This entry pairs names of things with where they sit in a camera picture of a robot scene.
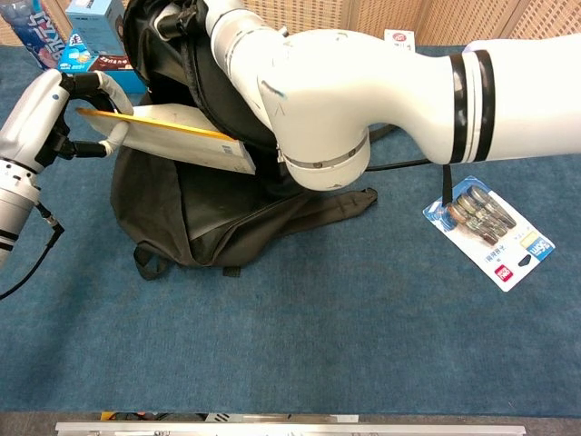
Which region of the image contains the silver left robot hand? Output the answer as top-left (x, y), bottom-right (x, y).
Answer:
top-left (0, 68), bottom-right (135, 176)

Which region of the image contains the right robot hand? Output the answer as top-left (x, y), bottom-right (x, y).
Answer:
top-left (153, 0), bottom-right (210, 32)

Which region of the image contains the white and yellow book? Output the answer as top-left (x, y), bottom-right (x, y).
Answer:
top-left (74, 103), bottom-right (258, 176)

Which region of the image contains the black fabric backpack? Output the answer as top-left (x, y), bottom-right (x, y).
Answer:
top-left (110, 0), bottom-right (455, 282)

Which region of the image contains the blue snack box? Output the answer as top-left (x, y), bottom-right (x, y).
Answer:
top-left (56, 27), bottom-right (151, 95)

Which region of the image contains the grey-blue small carton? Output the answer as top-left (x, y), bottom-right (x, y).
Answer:
top-left (64, 0), bottom-right (131, 55)

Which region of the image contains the blue labelled drink bottle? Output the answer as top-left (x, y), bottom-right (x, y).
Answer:
top-left (0, 0), bottom-right (63, 74)

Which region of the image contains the woven wicker folding screen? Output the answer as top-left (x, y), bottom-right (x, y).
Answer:
top-left (0, 0), bottom-right (581, 47)

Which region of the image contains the white red toothpaste box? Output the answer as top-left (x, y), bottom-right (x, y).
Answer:
top-left (383, 28), bottom-right (417, 52)

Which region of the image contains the blue felt table cloth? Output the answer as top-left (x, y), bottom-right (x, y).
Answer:
top-left (0, 44), bottom-right (581, 415)

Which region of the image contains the correction tape blister pack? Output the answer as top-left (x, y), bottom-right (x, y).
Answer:
top-left (423, 175), bottom-right (556, 292)

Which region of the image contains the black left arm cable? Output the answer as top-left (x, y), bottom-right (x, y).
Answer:
top-left (0, 202), bottom-right (65, 301)

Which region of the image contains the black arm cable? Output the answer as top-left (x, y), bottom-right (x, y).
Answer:
top-left (0, 202), bottom-right (65, 301)
top-left (365, 157), bottom-right (431, 173)

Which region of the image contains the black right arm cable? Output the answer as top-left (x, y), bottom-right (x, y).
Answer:
top-left (365, 157), bottom-right (431, 173)

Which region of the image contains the aluminium profile rail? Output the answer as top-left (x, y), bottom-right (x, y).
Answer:
top-left (54, 421), bottom-right (527, 436)

